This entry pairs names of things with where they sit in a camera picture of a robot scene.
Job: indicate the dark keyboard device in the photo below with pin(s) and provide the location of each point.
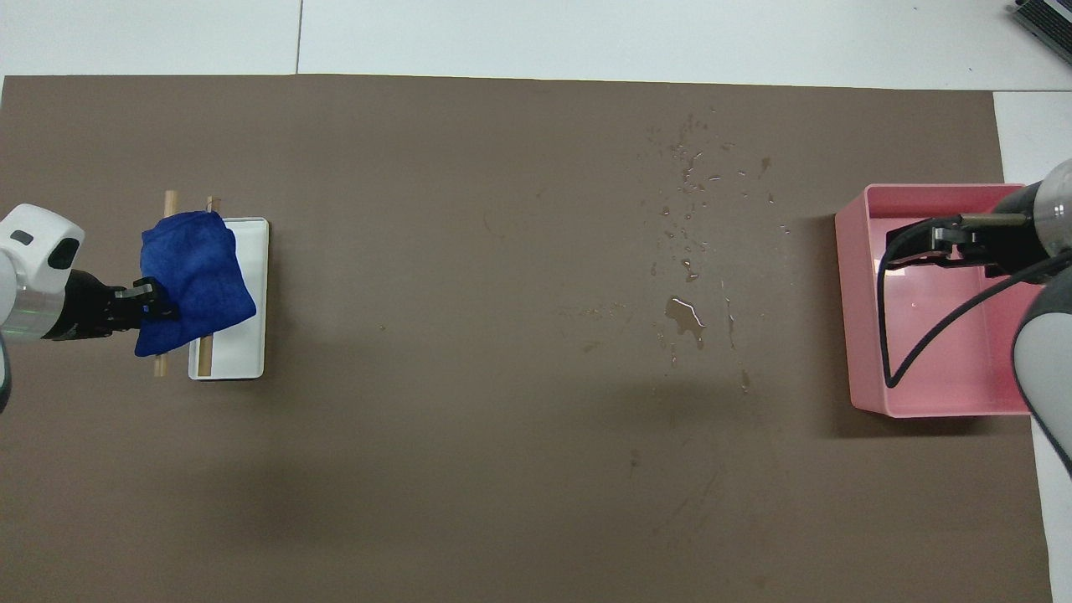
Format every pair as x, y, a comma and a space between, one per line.
1051, 15

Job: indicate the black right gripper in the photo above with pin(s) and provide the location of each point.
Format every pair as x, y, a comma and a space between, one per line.
1013, 243

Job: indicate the white towel rack wooden rods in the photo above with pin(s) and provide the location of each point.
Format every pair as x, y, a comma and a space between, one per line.
243, 335

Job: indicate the blue towel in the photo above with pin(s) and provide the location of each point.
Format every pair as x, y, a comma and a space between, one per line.
197, 276

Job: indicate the pink plastic bin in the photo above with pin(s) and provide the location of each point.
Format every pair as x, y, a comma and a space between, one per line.
863, 335

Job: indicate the spilled water droplets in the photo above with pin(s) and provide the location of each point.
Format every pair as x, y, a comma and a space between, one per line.
685, 314

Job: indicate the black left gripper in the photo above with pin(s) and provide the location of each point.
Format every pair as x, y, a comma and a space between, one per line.
84, 310

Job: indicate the brown table mat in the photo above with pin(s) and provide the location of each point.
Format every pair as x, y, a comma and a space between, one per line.
461, 335

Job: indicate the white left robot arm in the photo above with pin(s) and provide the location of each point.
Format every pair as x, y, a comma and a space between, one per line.
38, 243

